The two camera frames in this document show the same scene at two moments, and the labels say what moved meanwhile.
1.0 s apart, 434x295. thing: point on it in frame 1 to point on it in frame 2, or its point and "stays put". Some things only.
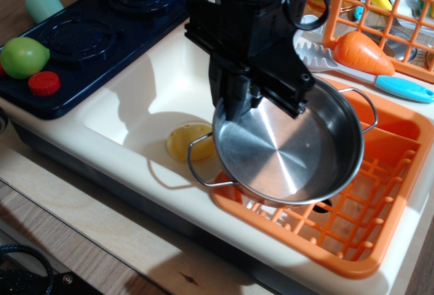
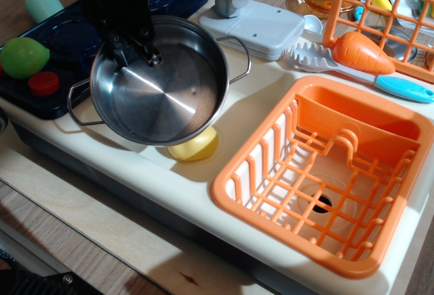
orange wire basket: x=395 y=7 stays put
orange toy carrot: x=354 y=49 stays put
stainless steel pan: x=280 y=159 to x=165 y=104
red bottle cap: x=44 y=83 stays put
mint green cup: x=41 y=3 stays put
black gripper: x=252 y=29 to x=118 y=3
